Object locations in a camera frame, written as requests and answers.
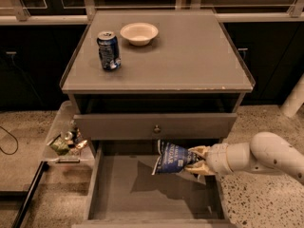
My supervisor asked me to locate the white paper bowl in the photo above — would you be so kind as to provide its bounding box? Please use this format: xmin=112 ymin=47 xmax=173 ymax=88
xmin=120 ymin=23 xmax=159 ymax=47

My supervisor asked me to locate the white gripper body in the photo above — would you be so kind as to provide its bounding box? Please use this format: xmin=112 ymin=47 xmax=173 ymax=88
xmin=206 ymin=143 xmax=233 ymax=175

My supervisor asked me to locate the grey top drawer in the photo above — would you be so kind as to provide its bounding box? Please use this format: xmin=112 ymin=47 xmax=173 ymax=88
xmin=74 ymin=113 xmax=237 ymax=141

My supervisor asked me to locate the green snack packet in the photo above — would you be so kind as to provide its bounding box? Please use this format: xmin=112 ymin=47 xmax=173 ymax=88
xmin=49 ymin=136 xmax=69 ymax=156

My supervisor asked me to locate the blue Kettle chip bag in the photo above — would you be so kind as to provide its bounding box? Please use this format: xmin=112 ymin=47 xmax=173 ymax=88
xmin=152 ymin=140 xmax=206 ymax=184

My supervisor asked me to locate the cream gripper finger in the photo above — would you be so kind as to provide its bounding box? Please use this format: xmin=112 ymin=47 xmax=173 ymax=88
xmin=189 ymin=145 xmax=210 ymax=159
xmin=184 ymin=161 xmax=215 ymax=176

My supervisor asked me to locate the black cable on floor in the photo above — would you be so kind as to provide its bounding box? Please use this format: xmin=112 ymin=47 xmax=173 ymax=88
xmin=0 ymin=125 xmax=19 ymax=156

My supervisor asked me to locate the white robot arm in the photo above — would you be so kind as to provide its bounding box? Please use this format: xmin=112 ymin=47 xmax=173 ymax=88
xmin=185 ymin=132 xmax=304 ymax=184

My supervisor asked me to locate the round brass drawer knob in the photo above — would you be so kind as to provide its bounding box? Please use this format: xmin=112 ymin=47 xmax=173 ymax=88
xmin=153 ymin=125 xmax=161 ymax=134

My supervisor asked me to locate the white railing frame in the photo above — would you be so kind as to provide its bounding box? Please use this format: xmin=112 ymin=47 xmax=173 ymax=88
xmin=0 ymin=0 xmax=304 ymax=25

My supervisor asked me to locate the black floor rail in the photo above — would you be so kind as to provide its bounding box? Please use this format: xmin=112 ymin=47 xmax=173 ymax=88
xmin=11 ymin=161 xmax=48 ymax=228

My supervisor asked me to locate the grey wooden drawer cabinet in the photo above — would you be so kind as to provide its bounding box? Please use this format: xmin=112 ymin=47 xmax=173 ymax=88
xmin=62 ymin=10 xmax=255 ymax=151

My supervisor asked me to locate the clear plastic bin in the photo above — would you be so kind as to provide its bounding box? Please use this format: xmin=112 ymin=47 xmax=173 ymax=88
xmin=43 ymin=101 xmax=94 ymax=163

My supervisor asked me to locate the silver can in bin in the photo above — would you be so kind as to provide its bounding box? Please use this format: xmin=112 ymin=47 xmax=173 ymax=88
xmin=63 ymin=131 xmax=74 ymax=141

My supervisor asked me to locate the open grey middle drawer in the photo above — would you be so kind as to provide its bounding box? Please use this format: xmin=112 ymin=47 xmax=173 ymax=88
xmin=72 ymin=144 xmax=238 ymax=228

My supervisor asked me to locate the blue soda can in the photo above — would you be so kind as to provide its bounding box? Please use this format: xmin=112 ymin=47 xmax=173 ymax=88
xmin=97 ymin=31 xmax=121 ymax=71

